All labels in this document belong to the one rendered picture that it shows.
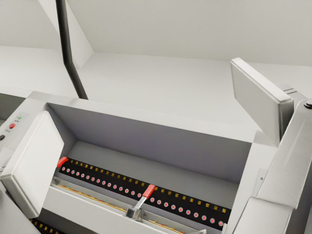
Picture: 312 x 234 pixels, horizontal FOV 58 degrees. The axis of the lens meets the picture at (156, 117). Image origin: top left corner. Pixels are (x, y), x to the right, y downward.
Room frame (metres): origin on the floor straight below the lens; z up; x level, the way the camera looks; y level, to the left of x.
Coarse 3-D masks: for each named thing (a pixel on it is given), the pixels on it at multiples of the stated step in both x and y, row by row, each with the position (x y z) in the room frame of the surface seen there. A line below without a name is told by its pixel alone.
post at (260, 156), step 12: (252, 144) 0.46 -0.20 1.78; (264, 144) 0.45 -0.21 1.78; (252, 156) 0.46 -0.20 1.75; (264, 156) 0.45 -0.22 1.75; (252, 168) 0.45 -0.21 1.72; (264, 168) 0.44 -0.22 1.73; (252, 180) 0.45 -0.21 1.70; (240, 192) 0.46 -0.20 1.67; (252, 192) 0.45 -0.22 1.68; (240, 204) 0.45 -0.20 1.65; (228, 228) 0.46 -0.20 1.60
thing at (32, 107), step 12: (48, 96) 0.80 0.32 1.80; (24, 108) 0.83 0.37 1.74; (36, 108) 0.80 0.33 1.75; (48, 108) 0.81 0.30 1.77; (24, 120) 0.81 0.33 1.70; (60, 120) 0.87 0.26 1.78; (0, 132) 0.84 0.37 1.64; (24, 132) 0.80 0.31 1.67; (60, 132) 0.89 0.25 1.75; (12, 144) 0.80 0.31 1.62; (72, 144) 0.95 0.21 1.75; (60, 156) 0.94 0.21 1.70
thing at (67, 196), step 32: (0, 160) 0.80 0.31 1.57; (64, 160) 0.74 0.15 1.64; (64, 192) 0.68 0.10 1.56; (96, 192) 0.69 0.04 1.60; (128, 192) 0.78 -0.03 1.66; (160, 192) 0.72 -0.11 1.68; (96, 224) 0.60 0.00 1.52; (128, 224) 0.56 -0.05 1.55; (160, 224) 0.60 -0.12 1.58; (192, 224) 0.67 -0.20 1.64; (224, 224) 0.45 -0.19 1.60
